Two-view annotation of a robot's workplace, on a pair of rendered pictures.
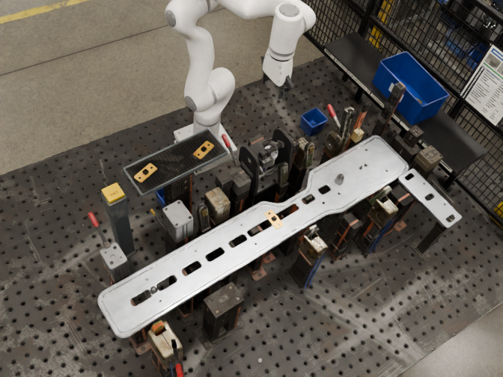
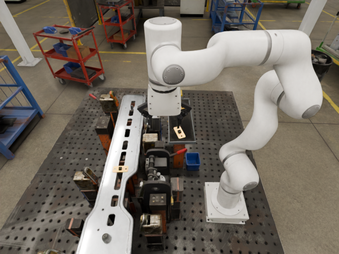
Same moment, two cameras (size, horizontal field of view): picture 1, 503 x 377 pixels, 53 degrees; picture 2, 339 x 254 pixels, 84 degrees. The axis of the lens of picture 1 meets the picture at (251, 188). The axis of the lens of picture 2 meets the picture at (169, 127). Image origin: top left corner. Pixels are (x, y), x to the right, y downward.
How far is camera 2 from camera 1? 181 cm
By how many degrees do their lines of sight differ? 71
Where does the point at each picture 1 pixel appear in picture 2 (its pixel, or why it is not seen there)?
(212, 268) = (121, 128)
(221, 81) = (237, 166)
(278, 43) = not seen: hidden behind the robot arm
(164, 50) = not seen: outside the picture
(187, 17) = (263, 80)
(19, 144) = (289, 168)
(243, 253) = (116, 143)
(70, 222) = (202, 125)
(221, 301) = (102, 120)
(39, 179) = (231, 123)
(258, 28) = not seen: outside the picture
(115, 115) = (312, 227)
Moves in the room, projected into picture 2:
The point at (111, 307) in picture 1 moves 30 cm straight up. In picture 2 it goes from (137, 96) to (131, 60)
